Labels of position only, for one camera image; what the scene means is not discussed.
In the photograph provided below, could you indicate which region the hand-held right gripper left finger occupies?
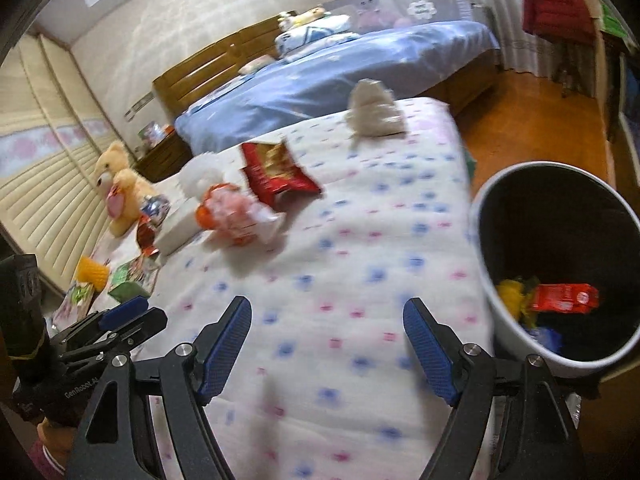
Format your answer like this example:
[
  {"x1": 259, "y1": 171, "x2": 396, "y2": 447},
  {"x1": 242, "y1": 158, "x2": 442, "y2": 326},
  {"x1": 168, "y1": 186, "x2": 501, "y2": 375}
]
[{"x1": 65, "y1": 296, "x2": 252, "y2": 480}]

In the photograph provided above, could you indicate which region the white floral blanket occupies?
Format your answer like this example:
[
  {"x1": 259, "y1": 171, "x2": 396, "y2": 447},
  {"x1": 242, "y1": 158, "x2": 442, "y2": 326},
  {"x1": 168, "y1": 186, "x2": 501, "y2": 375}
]
[{"x1": 50, "y1": 96, "x2": 496, "y2": 480}]

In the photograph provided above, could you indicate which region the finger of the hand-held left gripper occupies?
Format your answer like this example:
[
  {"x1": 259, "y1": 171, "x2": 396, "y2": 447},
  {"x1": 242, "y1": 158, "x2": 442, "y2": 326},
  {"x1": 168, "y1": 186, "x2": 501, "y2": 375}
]
[
  {"x1": 62, "y1": 308, "x2": 168, "y2": 366},
  {"x1": 60, "y1": 296, "x2": 150, "y2": 348}
]

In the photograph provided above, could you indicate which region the yellow plush toy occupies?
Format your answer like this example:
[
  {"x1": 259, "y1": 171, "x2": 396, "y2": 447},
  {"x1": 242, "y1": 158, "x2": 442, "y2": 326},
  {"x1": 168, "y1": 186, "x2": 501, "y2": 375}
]
[{"x1": 292, "y1": 6, "x2": 326, "y2": 26}]

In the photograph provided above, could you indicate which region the white trash bin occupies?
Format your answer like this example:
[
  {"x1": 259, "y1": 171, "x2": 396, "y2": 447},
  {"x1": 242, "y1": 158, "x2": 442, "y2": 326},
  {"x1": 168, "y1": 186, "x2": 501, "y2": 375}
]
[{"x1": 469, "y1": 161, "x2": 640, "y2": 378}]

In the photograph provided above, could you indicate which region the blue patterned duvet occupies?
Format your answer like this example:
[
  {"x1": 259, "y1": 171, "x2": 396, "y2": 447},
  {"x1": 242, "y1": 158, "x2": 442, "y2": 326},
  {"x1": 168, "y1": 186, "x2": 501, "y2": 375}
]
[{"x1": 174, "y1": 20, "x2": 501, "y2": 156}]

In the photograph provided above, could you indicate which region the green paper box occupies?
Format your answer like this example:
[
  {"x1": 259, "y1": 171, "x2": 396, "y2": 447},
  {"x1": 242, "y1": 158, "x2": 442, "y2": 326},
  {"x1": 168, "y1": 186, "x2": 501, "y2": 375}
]
[{"x1": 107, "y1": 255, "x2": 161, "y2": 303}]

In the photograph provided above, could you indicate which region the tan teddy bear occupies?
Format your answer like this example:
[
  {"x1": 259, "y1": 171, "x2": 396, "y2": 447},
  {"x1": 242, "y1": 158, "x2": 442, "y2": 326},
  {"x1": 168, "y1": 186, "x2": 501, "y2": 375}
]
[{"x1": 91, "y1": 141, "x2": 158, "y2": 238}]

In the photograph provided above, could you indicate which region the crumpled white tissue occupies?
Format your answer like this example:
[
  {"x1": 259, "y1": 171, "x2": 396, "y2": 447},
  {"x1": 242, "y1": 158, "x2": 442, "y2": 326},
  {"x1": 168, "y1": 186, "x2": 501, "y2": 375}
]
[{"x1": 346, "y1": 79, "x2": 407, "y2": 138}]

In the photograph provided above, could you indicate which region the green printed packet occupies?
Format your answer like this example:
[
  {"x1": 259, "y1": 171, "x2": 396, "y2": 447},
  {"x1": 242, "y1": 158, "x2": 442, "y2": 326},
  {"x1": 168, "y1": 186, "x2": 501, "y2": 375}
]
[{"x1": 52, "y1": 282, "x2": 98, "y2": 328}]

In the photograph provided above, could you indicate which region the person's left hand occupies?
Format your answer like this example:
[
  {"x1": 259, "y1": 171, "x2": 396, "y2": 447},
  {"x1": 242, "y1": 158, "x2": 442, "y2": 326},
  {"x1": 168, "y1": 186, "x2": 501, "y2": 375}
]
[{"x1": 37, "y1": 417, "x2": 76, "y2": 456}]

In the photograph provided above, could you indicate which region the picture frame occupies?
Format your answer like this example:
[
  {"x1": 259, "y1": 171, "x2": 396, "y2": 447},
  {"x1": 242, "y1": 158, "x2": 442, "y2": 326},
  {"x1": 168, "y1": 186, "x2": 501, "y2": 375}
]
[{"x1": 137, "y1": 121, "x2": 168, "y2": 147}]

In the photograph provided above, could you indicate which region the cream louvred wardrobe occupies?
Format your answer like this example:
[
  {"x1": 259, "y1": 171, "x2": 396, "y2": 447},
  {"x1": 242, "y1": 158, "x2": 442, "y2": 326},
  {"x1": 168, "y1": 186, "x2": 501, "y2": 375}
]
[{"x1": 0, "y1": 32, "x2": 133, "y2": 301}]

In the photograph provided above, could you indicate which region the yellow foam fruit net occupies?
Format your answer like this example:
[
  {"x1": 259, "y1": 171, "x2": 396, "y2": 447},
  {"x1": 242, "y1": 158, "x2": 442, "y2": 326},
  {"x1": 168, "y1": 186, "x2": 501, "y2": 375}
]
[{"x1": 75, "y1": 255, "x2": 111, "y2": 286}]

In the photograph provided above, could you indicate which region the colourful shiny wrapper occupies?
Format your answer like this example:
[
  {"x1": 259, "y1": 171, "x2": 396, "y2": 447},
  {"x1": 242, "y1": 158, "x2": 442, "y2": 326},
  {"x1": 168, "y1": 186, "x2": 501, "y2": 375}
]
[{"x1": 137, "y1": 194, "x2": 172, "y2": 228}]

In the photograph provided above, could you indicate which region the wooden cabinet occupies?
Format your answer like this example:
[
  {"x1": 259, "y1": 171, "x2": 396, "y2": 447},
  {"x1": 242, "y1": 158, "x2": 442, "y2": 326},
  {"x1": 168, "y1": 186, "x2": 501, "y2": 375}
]
[{"x1": 595, "y1": 0, "x2": 640, "y2": 171}]

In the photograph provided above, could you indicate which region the white foam fruit net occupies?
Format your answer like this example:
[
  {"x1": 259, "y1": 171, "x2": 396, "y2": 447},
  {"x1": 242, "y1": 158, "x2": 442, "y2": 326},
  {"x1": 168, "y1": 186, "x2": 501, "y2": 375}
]
[{"x1": 178, "y1": 152, "x2": 236, "y2": 200}]

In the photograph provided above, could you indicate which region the blue crumpled wrapper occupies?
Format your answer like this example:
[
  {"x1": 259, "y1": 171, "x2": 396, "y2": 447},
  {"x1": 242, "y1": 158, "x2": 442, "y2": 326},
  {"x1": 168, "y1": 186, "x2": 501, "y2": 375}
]
[{"x1": 525, "y1": 326, "x2": 563, "y2": 353}]

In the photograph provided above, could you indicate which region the small red wrapper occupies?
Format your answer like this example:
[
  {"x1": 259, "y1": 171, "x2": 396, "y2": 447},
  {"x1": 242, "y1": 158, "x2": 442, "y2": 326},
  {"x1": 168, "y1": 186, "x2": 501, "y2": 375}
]
[{"x1": 136, "y1": 220, "x2": 161, "y2": 251}]

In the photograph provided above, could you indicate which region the wooden nightstand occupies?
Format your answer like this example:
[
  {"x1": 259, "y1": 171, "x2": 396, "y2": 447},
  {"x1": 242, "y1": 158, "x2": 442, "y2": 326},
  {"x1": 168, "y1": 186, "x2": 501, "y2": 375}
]
[{"x1": 134, "y1": 132, "x2": 193, "y2": 183}]

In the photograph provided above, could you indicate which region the orange pink plastic wrapper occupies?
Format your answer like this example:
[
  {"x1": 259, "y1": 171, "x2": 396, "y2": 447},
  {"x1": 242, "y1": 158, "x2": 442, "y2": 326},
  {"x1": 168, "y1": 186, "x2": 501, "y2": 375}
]
[{"x1": 195, "y1": 182, "x2": 286, "y2": 247}]

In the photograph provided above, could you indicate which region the white paper box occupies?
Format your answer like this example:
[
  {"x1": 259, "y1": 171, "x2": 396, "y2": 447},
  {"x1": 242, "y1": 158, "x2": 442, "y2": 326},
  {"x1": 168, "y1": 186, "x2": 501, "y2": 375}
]
[{"x1": 152, "y1": 199, "x2": 203, "y2": 256}]

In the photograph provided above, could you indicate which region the folded blue white blanket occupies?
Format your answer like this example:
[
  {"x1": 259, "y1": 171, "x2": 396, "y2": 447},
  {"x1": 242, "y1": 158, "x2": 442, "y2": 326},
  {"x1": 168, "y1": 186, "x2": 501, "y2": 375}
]
[{"x1": 274, "y1": 14, "x2": 361, "y2": 58}]

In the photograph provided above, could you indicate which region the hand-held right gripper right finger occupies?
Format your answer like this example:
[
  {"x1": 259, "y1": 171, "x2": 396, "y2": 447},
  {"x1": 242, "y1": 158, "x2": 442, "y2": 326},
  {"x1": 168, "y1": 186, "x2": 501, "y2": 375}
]
[{"x1": 402, "y1": 297, "x2": 588, "y2": 480}]

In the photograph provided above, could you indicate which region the yellow crumpled wrapper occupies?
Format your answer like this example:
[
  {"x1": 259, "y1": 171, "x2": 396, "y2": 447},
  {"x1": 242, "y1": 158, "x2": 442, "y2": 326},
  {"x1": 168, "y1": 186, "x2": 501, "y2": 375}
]
[{"x1": 495, "y1": 277, "x2": 538, "y2": 321}]

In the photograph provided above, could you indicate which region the pink pillow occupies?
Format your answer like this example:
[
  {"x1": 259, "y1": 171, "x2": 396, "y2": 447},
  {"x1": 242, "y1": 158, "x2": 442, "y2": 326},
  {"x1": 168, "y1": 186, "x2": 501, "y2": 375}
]
[{"x1": 239, "y1": 56, "x2": 275, "y2": 75}]

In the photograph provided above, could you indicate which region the white patterned curtain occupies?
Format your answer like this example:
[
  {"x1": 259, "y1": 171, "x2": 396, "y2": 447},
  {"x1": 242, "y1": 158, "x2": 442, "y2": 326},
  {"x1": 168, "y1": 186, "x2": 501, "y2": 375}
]
[{"x1": 330, "y1": 0, "x2": 556, "y2": 76}]

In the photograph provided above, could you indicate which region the red snack packet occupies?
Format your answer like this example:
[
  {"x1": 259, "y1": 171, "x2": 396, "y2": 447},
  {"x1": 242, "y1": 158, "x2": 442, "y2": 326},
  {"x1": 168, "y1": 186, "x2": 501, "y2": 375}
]
[{"x1": 241, "y1": 141, "x2": 322, "y2": 206}]

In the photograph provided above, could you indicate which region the wall switch panel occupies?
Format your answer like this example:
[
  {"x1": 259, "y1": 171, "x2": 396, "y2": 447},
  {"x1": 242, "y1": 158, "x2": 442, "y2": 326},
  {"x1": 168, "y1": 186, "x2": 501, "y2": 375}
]
[{"x1": 124, "y1": 94, "x2": 153, "y2": 120}]

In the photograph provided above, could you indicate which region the person's left forearm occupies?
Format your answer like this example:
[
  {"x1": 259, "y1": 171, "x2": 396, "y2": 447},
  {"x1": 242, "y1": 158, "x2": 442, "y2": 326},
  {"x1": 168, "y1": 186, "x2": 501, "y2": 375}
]
[{"x1": 27, "y1": 445, "x2": 68, "y2": 480}]

